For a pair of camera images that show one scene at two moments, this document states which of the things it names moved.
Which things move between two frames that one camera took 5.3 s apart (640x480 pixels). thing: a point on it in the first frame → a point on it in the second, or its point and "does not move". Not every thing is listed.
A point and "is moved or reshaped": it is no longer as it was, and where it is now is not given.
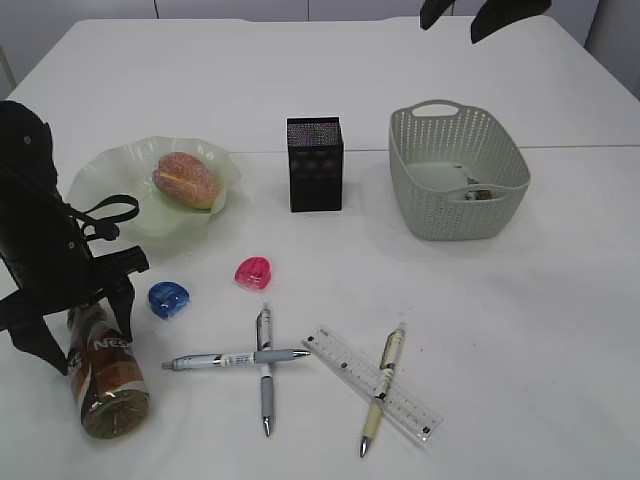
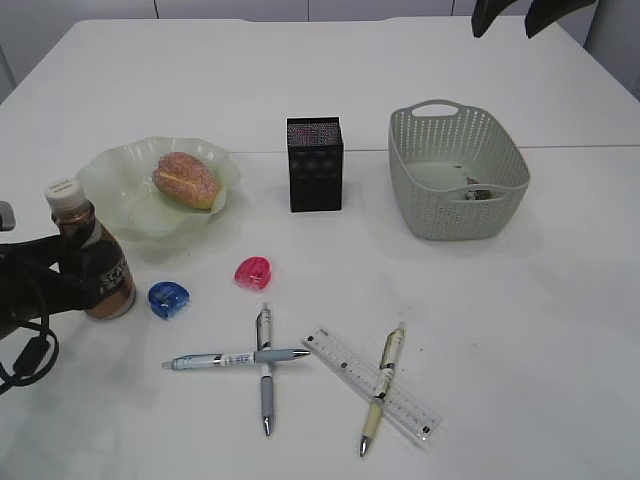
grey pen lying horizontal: (194, 361) does not move
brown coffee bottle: (106, 375) is moved or reshaped
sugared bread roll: (186, 180) does not move
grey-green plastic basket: (455, 172) does not move
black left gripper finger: (121, 296) → (50, 252)
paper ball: (479, 195) does not move
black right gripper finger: (431, 10) → (485, 13)
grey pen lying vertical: (265, 344) does not move
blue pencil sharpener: (167, 299) does not move
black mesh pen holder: (315, 151) does not move
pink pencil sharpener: (253, 272) does not move
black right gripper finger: (495, 15) → (544, 13)
